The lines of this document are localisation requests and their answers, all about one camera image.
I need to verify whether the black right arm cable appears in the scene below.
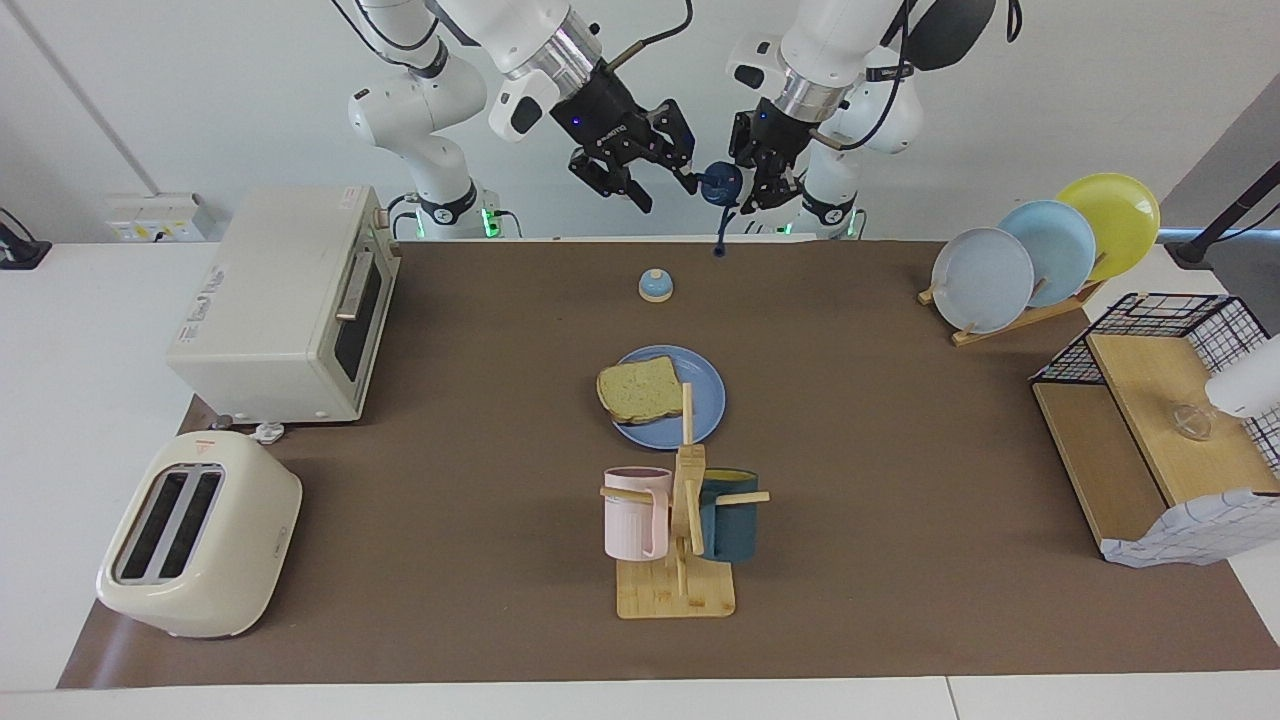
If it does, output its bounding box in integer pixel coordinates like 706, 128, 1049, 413
610, 0, 696, 71

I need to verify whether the dark teal mug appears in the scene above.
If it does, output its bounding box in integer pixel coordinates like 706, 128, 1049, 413
697, 469, 761, 563

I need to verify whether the light blue plate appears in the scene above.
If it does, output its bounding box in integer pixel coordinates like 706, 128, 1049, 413
998, 200, 1098, 308

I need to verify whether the yellow plate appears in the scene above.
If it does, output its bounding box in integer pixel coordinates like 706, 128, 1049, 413
1055, 172, 1162, 283

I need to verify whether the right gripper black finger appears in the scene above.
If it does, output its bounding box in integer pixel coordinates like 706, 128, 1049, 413
568, 148, 656, 215
640, 98, 701, 196

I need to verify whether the wooden mug tree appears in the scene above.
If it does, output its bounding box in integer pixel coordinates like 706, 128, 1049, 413
600, 382, 771, 620

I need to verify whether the toasted bread slice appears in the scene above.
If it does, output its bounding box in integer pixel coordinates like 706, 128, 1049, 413
597, 356, 681, 424

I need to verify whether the wooden plate rack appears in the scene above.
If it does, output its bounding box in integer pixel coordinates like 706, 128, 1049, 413
918, 250, 1111, 348

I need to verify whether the white cylindrical object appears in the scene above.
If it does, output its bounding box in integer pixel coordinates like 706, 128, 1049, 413
1203, 333, 1280, 421

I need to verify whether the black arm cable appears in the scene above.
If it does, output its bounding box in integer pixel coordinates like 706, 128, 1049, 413
610, 0, 696, 71
815, 0, 1021, 151

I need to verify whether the white toaster oven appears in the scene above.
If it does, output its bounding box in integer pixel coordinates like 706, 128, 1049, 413
165, 185, 401, 426

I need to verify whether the small clear glass item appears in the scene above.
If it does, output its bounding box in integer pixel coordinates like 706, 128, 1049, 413
1165, 402, 1214, 443

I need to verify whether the white checked cloth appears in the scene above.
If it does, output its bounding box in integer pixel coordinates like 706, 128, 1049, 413
1100, 488, 1280, 569

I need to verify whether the cream two-slot toaster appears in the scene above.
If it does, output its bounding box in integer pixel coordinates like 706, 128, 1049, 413
96, 430, 303, 639

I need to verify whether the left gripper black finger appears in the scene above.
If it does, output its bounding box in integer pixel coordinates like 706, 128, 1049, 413
740, 165, 803, 216
728, 110, 761, 169

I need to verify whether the blue round plate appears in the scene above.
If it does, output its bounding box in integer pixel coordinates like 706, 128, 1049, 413
604, 345, 728, 451

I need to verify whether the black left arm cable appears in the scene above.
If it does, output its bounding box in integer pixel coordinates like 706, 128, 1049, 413
815, 0, 1021, 151

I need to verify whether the wooden shelf with wire basket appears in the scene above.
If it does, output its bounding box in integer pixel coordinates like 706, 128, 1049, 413
1030, 292, 1280, 561

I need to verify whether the brown table mat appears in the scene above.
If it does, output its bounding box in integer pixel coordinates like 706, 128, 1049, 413
57, 238, 1280, 691

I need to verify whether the translucent bottle with blue cap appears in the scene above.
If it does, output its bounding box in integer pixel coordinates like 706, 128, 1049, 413
697, 160, 746, 259

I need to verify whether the black clamp device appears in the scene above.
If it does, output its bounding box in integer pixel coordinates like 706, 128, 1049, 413
0, 205, 51, 271

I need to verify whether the pink mug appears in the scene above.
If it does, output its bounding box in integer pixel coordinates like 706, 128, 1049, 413
603, 466, 674, 562

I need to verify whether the pale grey plate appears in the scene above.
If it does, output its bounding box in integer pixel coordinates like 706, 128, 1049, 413
930, 228, 1036, 334

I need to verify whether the white wall power strip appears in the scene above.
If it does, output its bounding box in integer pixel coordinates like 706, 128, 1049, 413
105, 192, 219, 243

